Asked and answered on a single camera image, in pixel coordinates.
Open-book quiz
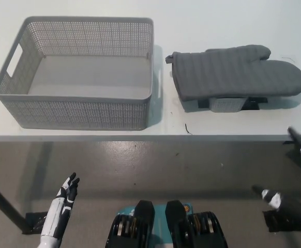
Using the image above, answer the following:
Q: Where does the grey quilted oven glove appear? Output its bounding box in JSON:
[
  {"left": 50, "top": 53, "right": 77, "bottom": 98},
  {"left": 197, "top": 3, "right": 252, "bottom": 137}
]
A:
[{"left": 165, "top": 44, "right": 301, "bottom": 112}]

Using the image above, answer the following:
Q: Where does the black teal robot body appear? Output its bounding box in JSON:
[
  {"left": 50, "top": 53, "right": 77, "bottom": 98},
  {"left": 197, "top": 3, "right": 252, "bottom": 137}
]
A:
[{"left": 105, "top": 199, "right": 229, "bottom": 248}]

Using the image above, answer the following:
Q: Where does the black mat under small basket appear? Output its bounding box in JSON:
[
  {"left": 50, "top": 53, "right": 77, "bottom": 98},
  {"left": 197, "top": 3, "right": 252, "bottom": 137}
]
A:
[{"left": 197, "top": 95, "right": 269, "bottom": 111}]

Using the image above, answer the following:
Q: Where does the large grey perforated basket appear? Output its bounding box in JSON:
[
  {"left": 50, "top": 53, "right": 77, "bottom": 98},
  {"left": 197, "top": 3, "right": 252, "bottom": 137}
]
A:
[{"left": 0, "top": 16, "right": 163, "bottom": 131}]

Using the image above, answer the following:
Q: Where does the black table foot plate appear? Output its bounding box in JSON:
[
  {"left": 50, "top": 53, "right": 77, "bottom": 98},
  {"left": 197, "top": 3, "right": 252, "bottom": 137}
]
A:
[
  {"left": 262, "top": 209, "right": 301, "bottom": 233},
  {"left": 22, "top": 211, "right": 48, "bottom": 235}
]

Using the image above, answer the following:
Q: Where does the black table leg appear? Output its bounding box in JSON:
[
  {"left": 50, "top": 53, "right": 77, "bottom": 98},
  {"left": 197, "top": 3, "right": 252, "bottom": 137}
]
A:
[{"left": 0, "top": 175, "right": 29, "bottom": 232}]

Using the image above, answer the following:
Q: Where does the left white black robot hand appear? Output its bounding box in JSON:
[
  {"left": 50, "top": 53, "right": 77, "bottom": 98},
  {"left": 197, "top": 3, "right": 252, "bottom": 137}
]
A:
[{"left": 40, "top": 172, "right": 81, "bottom": 240}]

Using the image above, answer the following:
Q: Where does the small grey perforated basket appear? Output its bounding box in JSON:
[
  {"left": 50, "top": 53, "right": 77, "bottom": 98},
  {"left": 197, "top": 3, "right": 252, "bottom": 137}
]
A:
[{"left": 208, "top": 97, "right": 247, "bottom": 114}]

